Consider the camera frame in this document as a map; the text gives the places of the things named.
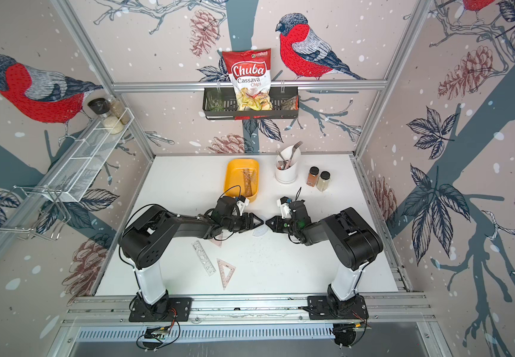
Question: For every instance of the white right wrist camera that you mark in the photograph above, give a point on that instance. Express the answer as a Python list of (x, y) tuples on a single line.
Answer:
[(284, 205)]

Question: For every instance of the pale spice jar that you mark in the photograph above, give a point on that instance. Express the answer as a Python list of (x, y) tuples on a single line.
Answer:
[(323, 181)]

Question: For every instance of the yellow plastic storage box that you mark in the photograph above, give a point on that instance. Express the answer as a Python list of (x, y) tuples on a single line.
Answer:
[(234, 182)]

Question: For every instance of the black lid jar on shelf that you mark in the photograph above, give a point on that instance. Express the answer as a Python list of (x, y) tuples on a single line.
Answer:
[(100, 106)]

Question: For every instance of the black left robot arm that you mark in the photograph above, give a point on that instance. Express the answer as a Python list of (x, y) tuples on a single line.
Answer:
[(145, 240)]

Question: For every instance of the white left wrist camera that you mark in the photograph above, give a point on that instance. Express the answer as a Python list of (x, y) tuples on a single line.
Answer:
[(241, 205)]

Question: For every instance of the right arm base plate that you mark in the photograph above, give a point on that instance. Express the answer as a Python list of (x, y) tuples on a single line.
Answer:
[(329, 307)]

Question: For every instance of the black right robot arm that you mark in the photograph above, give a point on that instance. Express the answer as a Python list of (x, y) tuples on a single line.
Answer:
[(354, 242)]

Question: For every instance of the metal fork in cup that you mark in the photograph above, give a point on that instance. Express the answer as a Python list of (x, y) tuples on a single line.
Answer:
[(287, 163)]

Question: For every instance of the black wire wall basket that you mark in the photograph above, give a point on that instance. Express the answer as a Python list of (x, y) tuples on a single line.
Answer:
[(226, 104)]

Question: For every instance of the pink triangle ruler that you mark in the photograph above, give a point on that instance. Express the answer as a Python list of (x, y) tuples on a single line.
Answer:
[(216, 242), (226, 271)]

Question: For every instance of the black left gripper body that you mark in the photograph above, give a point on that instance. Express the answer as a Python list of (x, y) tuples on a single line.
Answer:
[(236, 223)]

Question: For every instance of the white wire wall shelf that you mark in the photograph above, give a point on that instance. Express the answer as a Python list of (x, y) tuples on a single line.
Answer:
[(72, 176)]

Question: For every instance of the brown spice jar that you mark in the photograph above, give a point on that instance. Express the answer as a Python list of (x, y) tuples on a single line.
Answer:
[(313, 176)]

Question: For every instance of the short clear grey ruler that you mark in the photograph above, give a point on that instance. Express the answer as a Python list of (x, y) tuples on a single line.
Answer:
[(203, 258)]

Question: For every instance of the pink straight stencil ruler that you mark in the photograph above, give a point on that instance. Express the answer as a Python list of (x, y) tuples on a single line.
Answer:
[(249, 176)]

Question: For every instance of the red cassava chips bag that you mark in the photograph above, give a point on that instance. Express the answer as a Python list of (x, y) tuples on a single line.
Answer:
[(249, 73)]

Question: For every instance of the white utensil holder cup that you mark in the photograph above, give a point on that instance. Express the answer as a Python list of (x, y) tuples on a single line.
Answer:
[(290, 175)]

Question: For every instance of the clear protractor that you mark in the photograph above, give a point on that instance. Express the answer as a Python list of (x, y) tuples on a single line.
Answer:
[(261, 231)]

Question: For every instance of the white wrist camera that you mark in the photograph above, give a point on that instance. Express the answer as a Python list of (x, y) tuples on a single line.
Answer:
[(284, 205), (241, 205)]

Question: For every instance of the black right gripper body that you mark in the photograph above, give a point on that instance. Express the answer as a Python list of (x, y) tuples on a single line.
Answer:
[(286, 226)]

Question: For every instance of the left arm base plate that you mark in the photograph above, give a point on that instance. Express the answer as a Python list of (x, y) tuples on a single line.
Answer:
[(167, 309)]

